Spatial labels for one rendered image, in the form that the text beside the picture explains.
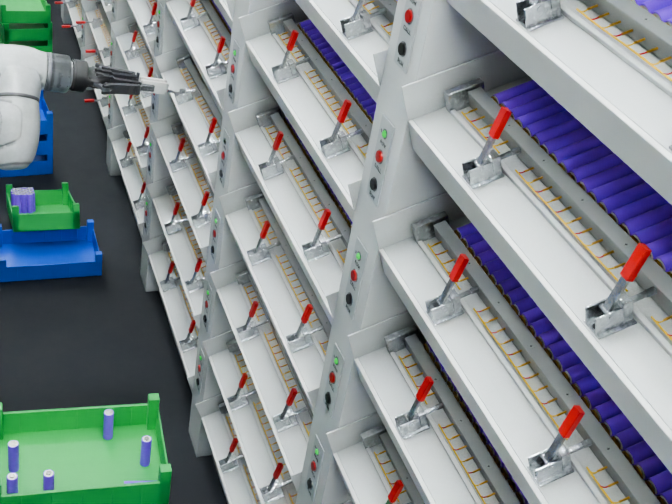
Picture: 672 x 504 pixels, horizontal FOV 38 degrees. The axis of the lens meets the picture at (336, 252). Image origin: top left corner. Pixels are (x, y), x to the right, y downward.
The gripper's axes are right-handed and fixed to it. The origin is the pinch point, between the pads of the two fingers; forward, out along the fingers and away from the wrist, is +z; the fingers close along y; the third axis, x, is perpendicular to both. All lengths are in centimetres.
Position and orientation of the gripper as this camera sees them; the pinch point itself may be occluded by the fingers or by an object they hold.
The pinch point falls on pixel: (153, 85)
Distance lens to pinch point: 250.5
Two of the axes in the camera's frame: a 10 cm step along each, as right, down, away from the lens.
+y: 3.3, 5.7, -7.5
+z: 9.0, 0.5, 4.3
